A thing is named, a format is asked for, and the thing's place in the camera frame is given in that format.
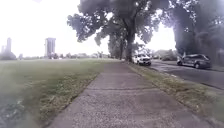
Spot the slender tree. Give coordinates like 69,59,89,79
107,31,128,61

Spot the white pickup truck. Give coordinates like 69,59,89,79
132,53,153,67

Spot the grey concrete sidewalk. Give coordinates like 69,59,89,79
46,60,214,128

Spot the wide grass field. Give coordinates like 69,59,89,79
0,58,116,128

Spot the tall pale building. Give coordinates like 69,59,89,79
44,37,57,59

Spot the grass verge strip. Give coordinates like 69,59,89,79
128,62,224,128

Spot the dark car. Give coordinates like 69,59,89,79
176,53,212,70

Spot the group of dark trees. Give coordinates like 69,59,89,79
166,0,224,66

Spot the narrow distant building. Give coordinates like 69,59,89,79
4,37,13,54

